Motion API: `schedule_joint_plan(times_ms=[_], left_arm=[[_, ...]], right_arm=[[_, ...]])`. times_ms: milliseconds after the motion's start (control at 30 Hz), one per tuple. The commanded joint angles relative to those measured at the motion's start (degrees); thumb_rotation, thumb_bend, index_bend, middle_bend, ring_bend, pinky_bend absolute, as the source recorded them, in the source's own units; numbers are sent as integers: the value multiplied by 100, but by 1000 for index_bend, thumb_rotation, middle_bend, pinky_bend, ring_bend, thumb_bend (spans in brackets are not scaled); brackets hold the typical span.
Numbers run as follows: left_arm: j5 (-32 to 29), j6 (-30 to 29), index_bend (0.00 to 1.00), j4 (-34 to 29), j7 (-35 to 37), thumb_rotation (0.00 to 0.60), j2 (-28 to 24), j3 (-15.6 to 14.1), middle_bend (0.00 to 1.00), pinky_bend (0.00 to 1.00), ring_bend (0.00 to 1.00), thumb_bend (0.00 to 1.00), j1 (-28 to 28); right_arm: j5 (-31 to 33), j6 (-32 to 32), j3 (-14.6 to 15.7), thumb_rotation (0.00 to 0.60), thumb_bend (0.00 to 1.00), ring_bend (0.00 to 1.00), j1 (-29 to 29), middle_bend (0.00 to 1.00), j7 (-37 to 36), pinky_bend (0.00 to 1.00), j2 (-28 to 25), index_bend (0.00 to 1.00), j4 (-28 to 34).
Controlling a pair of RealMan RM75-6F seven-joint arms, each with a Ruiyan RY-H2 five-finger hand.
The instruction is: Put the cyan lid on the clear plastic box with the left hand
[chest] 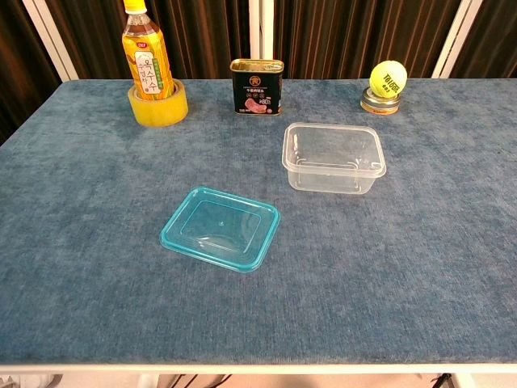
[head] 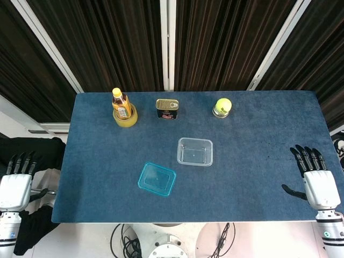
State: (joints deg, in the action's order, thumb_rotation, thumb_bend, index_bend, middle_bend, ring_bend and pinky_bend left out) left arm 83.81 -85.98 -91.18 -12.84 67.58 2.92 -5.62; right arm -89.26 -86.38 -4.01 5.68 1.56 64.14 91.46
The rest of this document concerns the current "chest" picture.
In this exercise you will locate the translucent blue plastic lid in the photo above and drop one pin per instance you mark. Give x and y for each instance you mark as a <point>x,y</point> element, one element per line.
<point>220,226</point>

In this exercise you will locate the clear plastic food container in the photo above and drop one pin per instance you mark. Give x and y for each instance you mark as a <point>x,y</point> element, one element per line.
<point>331,161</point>

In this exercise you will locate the black luncheon meat can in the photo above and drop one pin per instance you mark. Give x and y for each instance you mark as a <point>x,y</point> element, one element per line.
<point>256,89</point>

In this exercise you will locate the yellow packing tape roll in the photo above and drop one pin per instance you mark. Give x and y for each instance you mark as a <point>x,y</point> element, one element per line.
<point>161,113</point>

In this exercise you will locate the small round holder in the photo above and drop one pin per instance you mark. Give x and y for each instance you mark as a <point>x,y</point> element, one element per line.
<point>379,107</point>

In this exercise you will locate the blue velvet table cloth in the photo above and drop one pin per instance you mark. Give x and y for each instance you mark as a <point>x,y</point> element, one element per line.
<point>101,242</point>

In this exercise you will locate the dark brown curtain panel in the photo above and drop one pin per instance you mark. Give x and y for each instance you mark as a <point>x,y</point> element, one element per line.
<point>497,36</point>
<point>343,32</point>
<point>202,32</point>
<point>16,60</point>

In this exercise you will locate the yellow tennis ball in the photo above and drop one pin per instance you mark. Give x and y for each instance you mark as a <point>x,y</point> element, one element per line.
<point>387,78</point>

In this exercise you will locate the yellow corn tea bottle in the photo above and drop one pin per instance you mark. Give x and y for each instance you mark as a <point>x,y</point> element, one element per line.
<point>145,60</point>

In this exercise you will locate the white frame post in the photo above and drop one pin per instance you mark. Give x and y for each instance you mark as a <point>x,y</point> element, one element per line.
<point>50,36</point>
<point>261,32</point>
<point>456,36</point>

